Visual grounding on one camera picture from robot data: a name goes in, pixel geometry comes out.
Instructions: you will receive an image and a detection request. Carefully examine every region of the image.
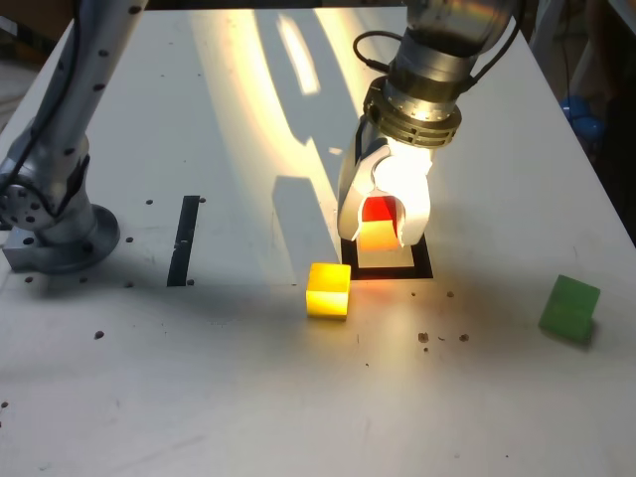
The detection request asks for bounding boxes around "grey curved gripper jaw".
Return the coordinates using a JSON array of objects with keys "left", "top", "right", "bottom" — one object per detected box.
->
[
  {"left": 368, "top": 143, "right": 432, "bottom": 248},
  {"left": 337, "top": 116, "right": 392, "bottom": 242}
]

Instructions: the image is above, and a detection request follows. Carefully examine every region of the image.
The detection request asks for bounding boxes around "red cube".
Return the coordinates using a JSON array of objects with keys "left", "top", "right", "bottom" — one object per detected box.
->
[{"left": 358, "top": 195, "right": 403, "bottom": 252}]

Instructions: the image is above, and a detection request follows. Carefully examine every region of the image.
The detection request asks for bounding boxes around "yellow cube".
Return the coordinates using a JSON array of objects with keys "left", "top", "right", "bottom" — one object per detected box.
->
[{"left": 305, "top": 262, "right": 353, "bottom": 321}]

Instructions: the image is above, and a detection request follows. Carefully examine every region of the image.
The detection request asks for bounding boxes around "green cube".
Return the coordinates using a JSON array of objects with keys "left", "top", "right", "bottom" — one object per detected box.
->
[{"left": 537, "top": 274, "right": 601, "bottom": 345}]

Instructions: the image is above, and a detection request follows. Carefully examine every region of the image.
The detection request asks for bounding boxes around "black tape square outline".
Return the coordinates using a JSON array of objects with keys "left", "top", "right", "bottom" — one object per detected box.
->
[{"left": 340, "top": 233, "right": 434, "bottom": 282}]

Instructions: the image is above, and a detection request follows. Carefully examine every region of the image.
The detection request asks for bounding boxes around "black tape strip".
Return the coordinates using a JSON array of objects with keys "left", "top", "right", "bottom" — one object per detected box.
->
[{"left": 166, "top": 195, "right": 201, "bottom": 288}]

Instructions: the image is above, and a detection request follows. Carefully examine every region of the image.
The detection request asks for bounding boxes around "blue round object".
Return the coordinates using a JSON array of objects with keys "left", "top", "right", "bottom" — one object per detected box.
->
[{"left": 556, "top": 93, "right": 606, "bottom": 145}]

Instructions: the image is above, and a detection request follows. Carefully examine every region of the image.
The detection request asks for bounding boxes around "person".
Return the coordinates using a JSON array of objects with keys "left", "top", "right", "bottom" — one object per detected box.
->
[{"left": 583, "top": 0, "right": 636, "bottom": 105}]

